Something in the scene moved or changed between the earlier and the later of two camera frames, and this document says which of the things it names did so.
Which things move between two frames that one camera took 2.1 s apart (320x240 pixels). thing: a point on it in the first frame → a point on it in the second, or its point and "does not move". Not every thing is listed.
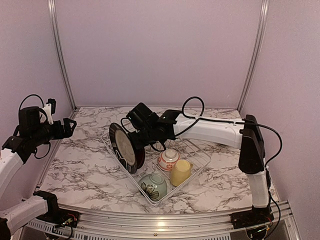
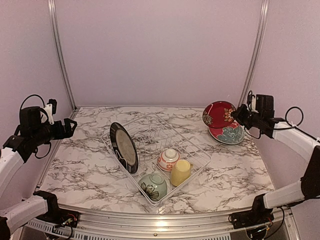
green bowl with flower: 153,186 does not move
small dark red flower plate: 140,157 → 218,114
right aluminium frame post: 264,11 does not move
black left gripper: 67,132 does not move
